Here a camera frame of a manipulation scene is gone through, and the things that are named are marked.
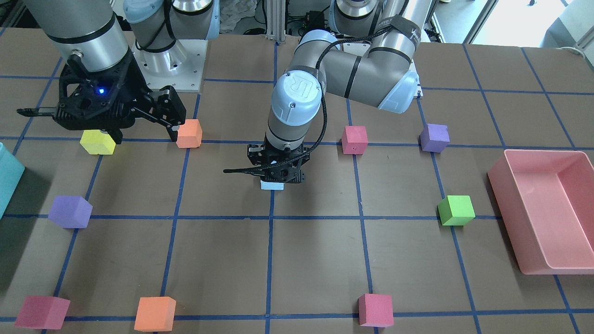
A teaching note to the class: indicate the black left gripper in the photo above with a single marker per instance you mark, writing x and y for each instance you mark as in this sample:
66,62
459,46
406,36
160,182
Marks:
253,154

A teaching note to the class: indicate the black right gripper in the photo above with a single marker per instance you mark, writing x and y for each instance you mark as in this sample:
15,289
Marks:
131,89

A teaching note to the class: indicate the light blue foam block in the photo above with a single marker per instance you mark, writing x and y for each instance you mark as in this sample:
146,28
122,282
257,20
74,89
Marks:
271,186

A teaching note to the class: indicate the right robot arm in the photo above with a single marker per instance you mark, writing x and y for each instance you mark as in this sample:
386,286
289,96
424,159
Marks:
90,28

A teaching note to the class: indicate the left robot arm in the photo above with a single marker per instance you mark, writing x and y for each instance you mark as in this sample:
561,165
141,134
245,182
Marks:
371,65

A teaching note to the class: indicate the purple foam block near left arm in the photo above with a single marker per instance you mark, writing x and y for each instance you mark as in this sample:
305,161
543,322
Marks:
434,137

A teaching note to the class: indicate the yellow foam block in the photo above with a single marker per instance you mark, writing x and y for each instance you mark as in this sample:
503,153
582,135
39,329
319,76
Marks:
97,143

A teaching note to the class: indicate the pink foam block with dot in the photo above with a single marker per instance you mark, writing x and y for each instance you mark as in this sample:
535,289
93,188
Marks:
354,140

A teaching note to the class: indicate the cyan plastic tray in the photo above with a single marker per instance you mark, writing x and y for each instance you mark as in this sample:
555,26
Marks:
11,171

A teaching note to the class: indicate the purple foam block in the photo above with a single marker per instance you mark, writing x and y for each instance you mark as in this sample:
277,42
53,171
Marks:
70,211

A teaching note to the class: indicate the orange foam block far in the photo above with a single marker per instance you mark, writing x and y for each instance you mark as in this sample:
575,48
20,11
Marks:
189,134

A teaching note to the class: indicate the orange foam block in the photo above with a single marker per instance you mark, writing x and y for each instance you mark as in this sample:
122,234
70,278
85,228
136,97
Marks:
155,314
189,134

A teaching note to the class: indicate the pink foam block front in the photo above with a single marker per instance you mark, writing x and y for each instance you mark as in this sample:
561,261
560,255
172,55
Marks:
375,310
42,312

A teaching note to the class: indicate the green foam block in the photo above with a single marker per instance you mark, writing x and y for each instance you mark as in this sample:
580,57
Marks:
456,210

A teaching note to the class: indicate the orange foam block front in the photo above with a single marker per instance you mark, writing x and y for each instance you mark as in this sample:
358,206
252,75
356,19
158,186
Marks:
155,314

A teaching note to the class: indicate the pink plastic tray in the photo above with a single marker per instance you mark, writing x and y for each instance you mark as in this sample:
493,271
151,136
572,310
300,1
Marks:
546,199

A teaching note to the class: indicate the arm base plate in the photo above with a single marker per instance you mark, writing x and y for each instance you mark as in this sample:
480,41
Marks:
418,93
181,66

